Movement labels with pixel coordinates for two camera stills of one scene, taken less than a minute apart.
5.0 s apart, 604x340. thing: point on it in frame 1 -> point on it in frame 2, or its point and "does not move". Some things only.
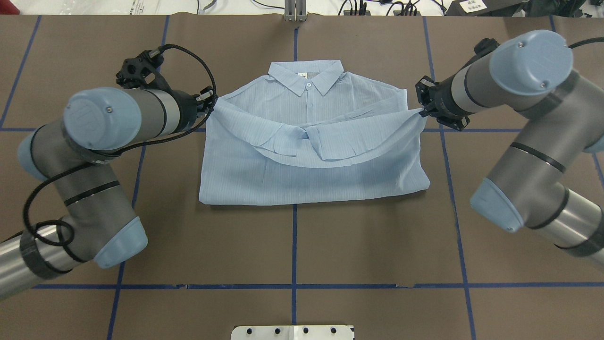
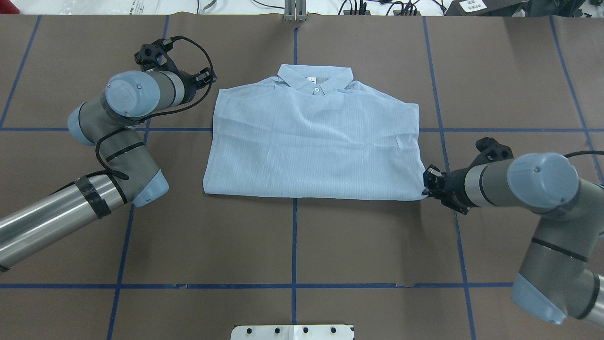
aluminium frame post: [295, 10] does not move
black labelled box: [483, 8] does not move
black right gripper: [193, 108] -> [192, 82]
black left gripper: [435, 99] -> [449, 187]
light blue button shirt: [309, 130] does not move
